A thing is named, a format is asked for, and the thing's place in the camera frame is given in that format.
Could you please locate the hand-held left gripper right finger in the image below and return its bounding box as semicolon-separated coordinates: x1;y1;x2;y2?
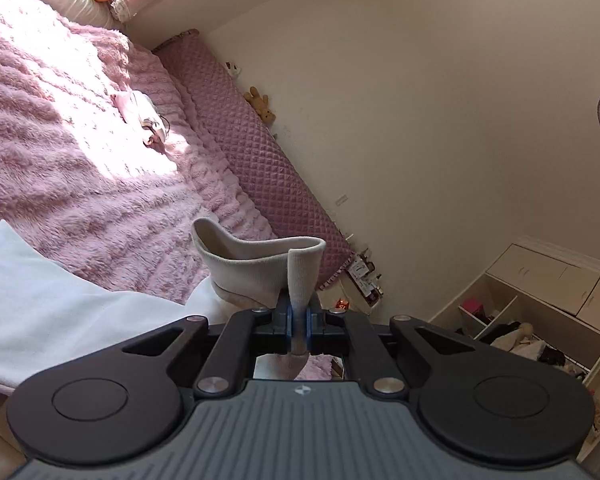
305;307;477;396

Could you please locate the purple quilted headboard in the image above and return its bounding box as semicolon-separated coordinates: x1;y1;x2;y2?
152;30;356;291

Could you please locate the brown teddy bear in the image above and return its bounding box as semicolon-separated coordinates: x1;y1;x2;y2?
244;86;277;125

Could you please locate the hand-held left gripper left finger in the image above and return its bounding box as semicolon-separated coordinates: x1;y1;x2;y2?
121;294;295;401

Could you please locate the small pink garment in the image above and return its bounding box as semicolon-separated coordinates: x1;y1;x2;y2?
111;91;171;148

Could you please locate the white sweatshirt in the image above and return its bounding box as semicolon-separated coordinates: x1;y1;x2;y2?
0;217;327;392

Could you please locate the pink fluffy blanket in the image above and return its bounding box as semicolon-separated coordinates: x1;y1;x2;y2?
0;0;342;382

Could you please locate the cream storage cabinet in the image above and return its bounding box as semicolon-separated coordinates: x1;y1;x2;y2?
427;235;600;463

